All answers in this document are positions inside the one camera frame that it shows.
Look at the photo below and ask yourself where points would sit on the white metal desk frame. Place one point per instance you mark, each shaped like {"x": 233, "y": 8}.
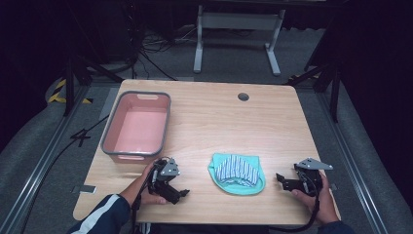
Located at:
{"x": 238, "y": 21}

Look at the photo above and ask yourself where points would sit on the person's right hand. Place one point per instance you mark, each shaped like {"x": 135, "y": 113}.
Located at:
{"x": 324, "y": 204}

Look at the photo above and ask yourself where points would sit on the black tripod stand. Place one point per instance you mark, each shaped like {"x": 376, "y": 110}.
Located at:
{"x": 334, "y": 94}
{"x": 69, "y": 84}

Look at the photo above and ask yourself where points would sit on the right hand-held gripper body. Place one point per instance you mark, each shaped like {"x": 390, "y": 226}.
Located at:
{"x": 312, "y": 177}

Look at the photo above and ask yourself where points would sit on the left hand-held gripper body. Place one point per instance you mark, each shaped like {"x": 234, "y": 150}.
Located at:
{"x": 169, "y": 169}

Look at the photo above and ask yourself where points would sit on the pink basin with grey rim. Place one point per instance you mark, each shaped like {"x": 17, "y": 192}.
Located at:
{"x": 139, "y": 130}

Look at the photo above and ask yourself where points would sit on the person's left hand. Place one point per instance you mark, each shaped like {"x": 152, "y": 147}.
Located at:
{"x": 145, "y": 187}

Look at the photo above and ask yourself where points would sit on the teal striped cloth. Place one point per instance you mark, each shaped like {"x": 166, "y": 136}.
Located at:
{"x": 238, "y": 175}

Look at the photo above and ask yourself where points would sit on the aluminium floor rail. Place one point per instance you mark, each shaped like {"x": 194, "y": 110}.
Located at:
{"x": 354, "y": 169}
{"x": 35, "y": 175}

